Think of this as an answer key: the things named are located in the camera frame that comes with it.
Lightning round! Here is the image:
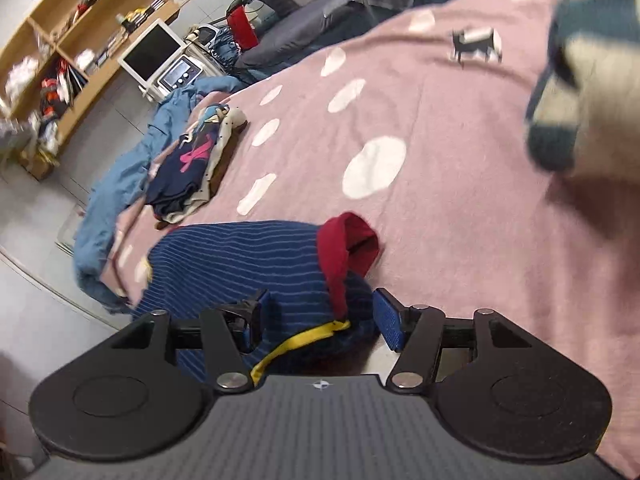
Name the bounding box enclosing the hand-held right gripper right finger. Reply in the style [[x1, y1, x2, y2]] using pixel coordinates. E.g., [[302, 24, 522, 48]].
[[372, 287, 533, 395]]

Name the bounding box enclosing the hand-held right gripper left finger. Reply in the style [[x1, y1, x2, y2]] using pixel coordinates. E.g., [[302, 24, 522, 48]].
[[107, 288, 273, 394]]

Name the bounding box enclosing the navy ribbed sweater red trim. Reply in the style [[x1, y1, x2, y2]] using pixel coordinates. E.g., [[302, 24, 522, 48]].
[[131, 211, 382, 387]]

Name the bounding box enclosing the pile of folded clothes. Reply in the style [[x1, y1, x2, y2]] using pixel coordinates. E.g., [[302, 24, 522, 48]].
[[154, 105, 249, 226]]

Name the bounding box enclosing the navy folded garment pink print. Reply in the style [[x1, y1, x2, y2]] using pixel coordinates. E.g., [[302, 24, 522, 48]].
[[145, 127, 221, 216]]

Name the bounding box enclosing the pink blanket with white dots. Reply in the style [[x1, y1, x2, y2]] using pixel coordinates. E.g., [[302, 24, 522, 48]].
[[110, 0, 640, 477]]

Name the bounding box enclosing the light blue denim garment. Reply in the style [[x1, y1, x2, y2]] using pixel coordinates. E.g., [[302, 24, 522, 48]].
[[74, 76, 247, 314]]

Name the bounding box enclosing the white device with control panel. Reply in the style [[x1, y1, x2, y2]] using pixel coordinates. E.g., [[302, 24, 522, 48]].
[[156, 55, 207, 95]]

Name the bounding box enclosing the blue ruffled cloth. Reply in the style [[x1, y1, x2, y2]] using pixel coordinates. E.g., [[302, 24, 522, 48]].
[[206, 27, 252, 75]]

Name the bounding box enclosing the white monitor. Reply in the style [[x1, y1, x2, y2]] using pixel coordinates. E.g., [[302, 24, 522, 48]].
[[117, 17, 184, 84]]

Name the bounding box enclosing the red cloth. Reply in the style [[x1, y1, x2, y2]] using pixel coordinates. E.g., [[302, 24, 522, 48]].
[[225, 5, 259, 49]]

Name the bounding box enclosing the wooden shelf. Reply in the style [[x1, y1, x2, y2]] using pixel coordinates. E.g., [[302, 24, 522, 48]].
[[0, 0, 182, 182]]

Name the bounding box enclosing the teal cream striped cloth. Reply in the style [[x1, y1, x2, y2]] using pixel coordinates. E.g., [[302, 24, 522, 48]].
[[524, 0, 640, 177]]

